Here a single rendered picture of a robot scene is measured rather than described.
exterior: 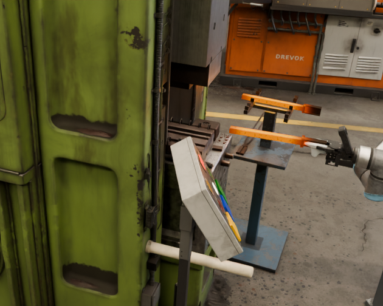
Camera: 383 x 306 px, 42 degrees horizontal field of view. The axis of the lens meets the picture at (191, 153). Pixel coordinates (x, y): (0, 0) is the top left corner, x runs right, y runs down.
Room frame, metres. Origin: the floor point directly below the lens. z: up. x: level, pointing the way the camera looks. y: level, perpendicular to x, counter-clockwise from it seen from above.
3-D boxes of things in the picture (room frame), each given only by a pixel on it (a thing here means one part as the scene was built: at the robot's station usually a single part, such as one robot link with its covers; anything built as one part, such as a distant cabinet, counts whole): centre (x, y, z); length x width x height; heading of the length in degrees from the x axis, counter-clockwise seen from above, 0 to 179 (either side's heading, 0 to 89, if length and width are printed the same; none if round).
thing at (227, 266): (1.59, -0.07, 0.62); 0.44 x 0.05 x 0.05; 75
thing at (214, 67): (2.00, 0.13, 1.32); 0.42 x 0.20 x 0.10; 75
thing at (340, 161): (1.82, -0.61, 1.03); 0.12 x 0.08 x 0.09; 75
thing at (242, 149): (2.64, -0.36, 0.71); 0.60 x 0.04 x 0.01; 161
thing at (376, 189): (1.79, -0.78, 0.92); 0.12 x 0.09 x 0.12; 5
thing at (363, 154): (1.81, -0.69, 1.04); 0.10 x 0.05 x 0.09; 165
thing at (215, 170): (2.05, 0.13, 0.69); 0.56 x 0.38 x 0.45; 75
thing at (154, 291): (1.63, 0.14, 0.36); 0.09 x 0.07 x 0.12; 165
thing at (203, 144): (2.00, 0.13, 0.96); 0.42 x 0.20 x 0.09; 75
